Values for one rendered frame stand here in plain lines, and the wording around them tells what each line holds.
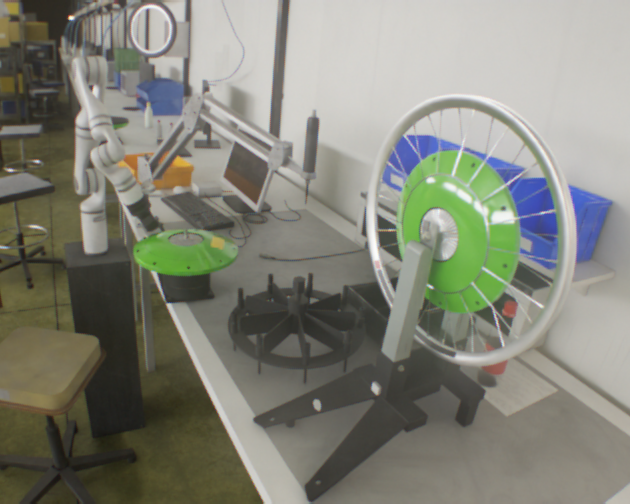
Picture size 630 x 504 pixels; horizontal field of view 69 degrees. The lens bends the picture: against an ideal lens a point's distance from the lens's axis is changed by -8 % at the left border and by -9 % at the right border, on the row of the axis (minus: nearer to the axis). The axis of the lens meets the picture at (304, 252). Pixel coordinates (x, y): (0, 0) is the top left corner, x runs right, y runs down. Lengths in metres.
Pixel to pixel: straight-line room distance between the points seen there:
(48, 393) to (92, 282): 0.48
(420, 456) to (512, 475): 0.19
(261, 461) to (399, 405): 0.30
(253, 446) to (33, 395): 0.89
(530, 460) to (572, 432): 0.17
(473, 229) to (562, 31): 0.79
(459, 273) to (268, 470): 0.52
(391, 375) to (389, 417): 0.08
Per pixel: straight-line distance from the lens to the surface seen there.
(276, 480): 1.01
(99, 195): 1.96
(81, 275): 1.97
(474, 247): 0.91
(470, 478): 1.10
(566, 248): 0.83
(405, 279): 0.96
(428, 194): 0.98
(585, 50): 1.49
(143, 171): 2.05
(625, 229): 1.41
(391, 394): 1.08
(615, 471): 1.27
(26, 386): 1.78
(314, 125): 1.51
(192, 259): 1.42
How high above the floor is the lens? 1.68
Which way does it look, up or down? 24 degrees down
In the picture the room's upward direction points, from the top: 5 degrees clockwise
